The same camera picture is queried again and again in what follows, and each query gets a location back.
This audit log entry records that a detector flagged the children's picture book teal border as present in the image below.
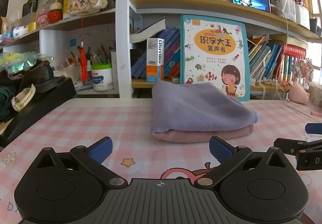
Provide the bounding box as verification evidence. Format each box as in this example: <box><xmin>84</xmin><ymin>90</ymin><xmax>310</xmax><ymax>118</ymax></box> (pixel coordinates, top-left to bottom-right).
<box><xmin>180</xmin><ymin>15</ymin><xmax>251</xmax><ymax>101</ymax></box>

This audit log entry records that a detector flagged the cream wrist watch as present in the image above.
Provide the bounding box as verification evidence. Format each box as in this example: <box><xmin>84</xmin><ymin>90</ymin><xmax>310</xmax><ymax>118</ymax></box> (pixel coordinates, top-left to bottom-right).
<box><xmin>11</xmin><ymin>84</ymin><xmax>36</xmax><ymax>112</ymax></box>

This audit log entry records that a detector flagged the iridescent green wrapping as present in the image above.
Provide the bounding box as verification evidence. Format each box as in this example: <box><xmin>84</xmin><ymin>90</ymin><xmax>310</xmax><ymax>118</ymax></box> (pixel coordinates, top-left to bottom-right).
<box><xmin>1</xmin><ymin>52</ymin><xmax>54</xmax><ymax>74</ymax></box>

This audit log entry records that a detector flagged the white charging cable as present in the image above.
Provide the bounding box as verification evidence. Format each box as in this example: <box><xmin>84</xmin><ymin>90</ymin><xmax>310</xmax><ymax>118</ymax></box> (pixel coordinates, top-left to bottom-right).
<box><xmin>270</xmin><ymin>6</ymin><xmax>322</xmax><ymax>124</ymax></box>

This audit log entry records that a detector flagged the pink pen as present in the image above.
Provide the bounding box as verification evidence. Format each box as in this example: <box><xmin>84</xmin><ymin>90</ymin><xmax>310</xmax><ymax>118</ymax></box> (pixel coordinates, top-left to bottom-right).
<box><xmin>311</xmin><ymin>111</ymin><xmax>322</xmax><ymax>117</ymax></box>

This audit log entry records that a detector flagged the smartphone showing video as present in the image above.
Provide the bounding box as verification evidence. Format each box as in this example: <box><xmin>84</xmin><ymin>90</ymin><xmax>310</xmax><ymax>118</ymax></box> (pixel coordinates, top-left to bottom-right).
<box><xmin>232</xmin><ymin>0</ymin><xmax>271</xmax><ymax>12</ymax></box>

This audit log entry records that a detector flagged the white orange medicine box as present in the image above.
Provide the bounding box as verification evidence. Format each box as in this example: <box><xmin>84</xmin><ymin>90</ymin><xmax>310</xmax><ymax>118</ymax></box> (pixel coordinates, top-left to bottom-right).
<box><xmin>146</xmin><ymin>38</ymin><xmax>164</xmax><ymax>83</ymax></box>

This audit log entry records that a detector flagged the black box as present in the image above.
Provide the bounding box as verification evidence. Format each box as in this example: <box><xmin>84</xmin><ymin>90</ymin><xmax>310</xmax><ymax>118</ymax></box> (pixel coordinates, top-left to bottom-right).
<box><xmin>1</xmin><ymin>77</ymin><xmax>76</xmax><ymax>148</ymax></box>

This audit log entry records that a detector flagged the white power adapter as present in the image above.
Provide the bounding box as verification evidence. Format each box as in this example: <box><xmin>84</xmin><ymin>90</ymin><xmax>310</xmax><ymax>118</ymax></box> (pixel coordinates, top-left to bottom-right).
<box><xmin>250</xmin><ymin>78</ymin><xmax>256</xmax><ymax>87</ymax></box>

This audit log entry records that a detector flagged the dark green garment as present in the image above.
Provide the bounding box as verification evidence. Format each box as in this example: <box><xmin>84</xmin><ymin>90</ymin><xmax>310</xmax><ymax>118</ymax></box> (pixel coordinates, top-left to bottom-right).
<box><xmin>0</xmin><ymin>85</ymin><xmax>16</xmax><ymax>122</ymax></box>

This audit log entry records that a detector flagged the purple and pink sweater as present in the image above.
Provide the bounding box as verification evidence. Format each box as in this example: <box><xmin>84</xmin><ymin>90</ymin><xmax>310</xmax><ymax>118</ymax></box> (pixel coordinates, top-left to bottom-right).
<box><xmin>151</xmin><ymin>81</ymin><xmax>259</xmax><ymax>143</ymax></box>

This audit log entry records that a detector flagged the pink plush toy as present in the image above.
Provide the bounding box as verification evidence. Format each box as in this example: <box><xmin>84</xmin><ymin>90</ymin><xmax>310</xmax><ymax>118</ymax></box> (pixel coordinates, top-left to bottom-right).
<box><xmin>289</xmin><ymin>82</ymin><xmax>310</xmax><ymax>105</ymax></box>

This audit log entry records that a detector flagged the red round jar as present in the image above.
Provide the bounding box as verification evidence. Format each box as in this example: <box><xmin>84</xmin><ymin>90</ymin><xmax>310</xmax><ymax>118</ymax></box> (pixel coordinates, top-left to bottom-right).
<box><xmin>47</xmin><ymin>2</ymin><xmax>63</xmax><ymax>24</ymax></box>

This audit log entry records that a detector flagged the colourful paper stars jar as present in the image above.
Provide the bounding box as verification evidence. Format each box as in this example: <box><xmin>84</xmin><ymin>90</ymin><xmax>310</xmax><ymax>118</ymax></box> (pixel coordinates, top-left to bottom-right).
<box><xmin>291</xmin><ymin>58</ymin><xmax>314</xmax><ymax>88</ymax></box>

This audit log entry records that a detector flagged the white bookshelf frame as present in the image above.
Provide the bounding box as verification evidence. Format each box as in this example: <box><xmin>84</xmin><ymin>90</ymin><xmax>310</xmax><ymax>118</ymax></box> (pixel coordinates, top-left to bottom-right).
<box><xmin>1</xmin><ymin>0</ymin><xmax>321</xmax><ymax>99</ymax></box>

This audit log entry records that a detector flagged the red tassel ornament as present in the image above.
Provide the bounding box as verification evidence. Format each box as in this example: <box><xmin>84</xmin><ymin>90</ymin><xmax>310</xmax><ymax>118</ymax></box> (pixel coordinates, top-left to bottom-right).
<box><xmin>80</xmin><ymin>39</ymin><xmax>89</xmax><ymax>82</ymax></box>

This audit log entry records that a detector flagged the red thick dictionary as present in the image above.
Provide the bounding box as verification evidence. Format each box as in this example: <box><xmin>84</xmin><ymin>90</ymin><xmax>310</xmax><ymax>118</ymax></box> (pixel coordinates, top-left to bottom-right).
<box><xmin>282</xmin><ymin>44</ymin><xmax>306</xmax><ymax>59</ymax></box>

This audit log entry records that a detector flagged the white tub green lid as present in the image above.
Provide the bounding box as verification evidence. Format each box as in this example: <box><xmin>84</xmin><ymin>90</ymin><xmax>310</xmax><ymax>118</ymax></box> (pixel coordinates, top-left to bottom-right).
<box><xmin>91</xmin><ymin>63</ymin><xmax>114</xmax><ymax>92</ymax></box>

